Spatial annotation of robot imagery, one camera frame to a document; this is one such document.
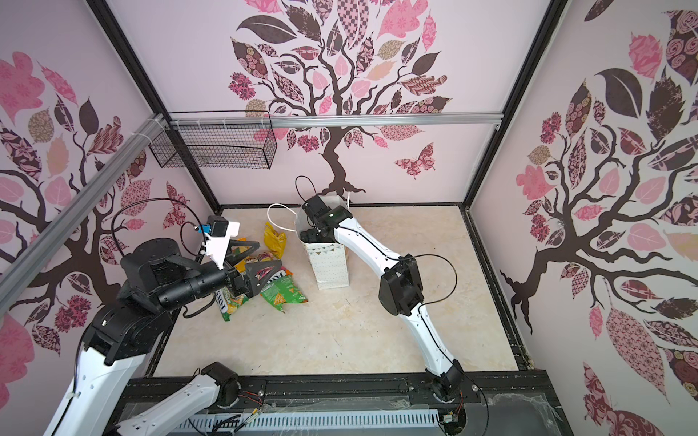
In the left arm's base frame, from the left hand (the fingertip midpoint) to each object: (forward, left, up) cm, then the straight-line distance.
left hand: (269, 260), depth 56 cm
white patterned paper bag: (+14, -11, -22) cm, 28 cm away
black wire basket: (+54, +30, -5) cm, 63 cm away
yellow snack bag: (+30, +12, -32) cm, 45 cm away
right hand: (+26, -6, -25) cm, 37 cm away
